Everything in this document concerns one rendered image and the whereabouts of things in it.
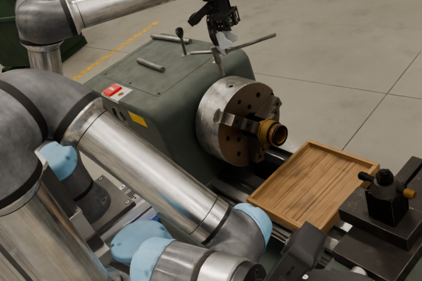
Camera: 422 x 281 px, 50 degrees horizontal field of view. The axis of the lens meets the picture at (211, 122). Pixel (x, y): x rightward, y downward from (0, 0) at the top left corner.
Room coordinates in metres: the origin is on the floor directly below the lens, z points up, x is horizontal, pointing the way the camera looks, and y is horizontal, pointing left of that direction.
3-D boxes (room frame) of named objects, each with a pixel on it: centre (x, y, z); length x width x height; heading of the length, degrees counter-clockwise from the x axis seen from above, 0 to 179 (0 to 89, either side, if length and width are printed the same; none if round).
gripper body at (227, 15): (1.35, -0.15, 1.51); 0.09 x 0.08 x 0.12; 50
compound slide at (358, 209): (0.81, -0.34, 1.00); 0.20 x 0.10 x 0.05; 30
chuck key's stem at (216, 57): (1.39, -0.10, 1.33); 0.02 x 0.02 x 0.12
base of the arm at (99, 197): (1.11, 0.45, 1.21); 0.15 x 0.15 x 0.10
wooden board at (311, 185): (1.13, -0.25, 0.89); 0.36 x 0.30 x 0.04; 120
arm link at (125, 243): (0.67, 0.23, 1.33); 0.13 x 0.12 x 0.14; 139
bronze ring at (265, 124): (1.24, -0.18, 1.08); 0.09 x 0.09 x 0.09; 30
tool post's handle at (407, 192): (0.74, -0.38, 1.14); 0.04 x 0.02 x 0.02; 30
